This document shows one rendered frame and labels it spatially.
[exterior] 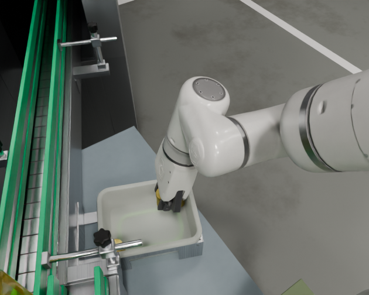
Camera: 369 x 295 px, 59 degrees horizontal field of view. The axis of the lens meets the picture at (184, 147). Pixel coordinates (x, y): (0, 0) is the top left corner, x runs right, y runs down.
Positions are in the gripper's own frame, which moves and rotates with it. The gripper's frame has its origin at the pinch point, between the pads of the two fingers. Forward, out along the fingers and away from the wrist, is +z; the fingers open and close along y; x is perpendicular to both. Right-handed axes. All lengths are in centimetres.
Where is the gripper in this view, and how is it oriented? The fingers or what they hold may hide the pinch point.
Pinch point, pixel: (164, 194)
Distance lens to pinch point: 68.3
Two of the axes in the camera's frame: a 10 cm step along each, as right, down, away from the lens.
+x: 9.5, 0.2, 3.2
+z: -2.6, 6.3, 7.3
